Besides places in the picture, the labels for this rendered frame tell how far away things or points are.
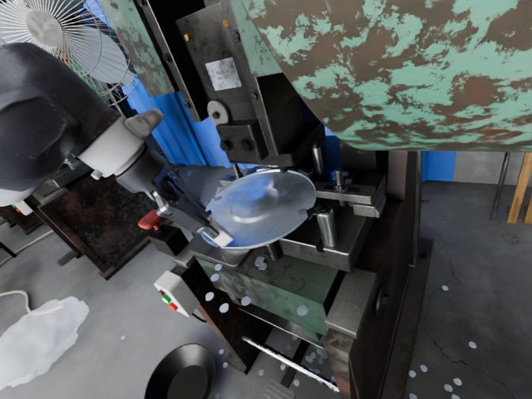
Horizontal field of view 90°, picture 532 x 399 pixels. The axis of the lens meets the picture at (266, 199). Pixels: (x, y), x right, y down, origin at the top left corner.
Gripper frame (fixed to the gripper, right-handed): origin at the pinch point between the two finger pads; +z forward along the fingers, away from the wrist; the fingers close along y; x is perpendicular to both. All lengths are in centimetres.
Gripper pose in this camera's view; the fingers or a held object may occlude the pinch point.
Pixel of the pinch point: (216, 232)
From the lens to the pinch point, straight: 54.1
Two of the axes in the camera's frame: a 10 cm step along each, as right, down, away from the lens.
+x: 7.9, -6.0, -1.3
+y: 2.4, 5.0, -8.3
